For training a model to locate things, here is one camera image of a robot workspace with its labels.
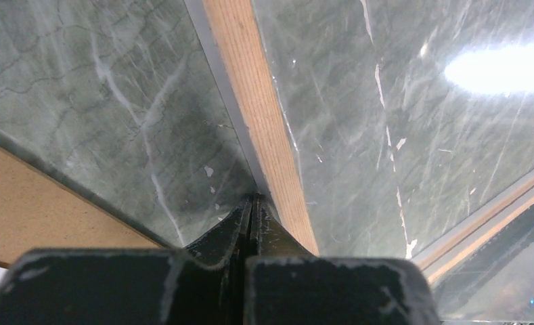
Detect wooden picture frame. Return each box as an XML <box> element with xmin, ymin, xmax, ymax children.
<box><xmin>186</xmin><ymin>1</ymin><xmax>534</xmax><ymax>282</ymax></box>

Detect clear acrylic sheet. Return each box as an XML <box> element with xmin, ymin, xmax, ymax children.
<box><xmin>254</xmin><ymin>1</ymin><xmax>534</xmax><ymax>258</ymax></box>

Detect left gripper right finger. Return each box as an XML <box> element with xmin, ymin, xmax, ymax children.
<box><xmin>244</xmin><ymin>194</ymin><xmax>441</xmax><ymax>324</ymax></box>

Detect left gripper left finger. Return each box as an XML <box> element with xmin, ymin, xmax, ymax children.
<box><xmin>0</xmin><ymin>196</ymin><xmax>254</xmax><ymax>324</ymax></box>

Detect brown backing board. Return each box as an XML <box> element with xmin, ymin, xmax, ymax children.
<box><xmin>0</xmin><ymin>148</ymin><xmax>159</xmax><ymax>267</ymax></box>

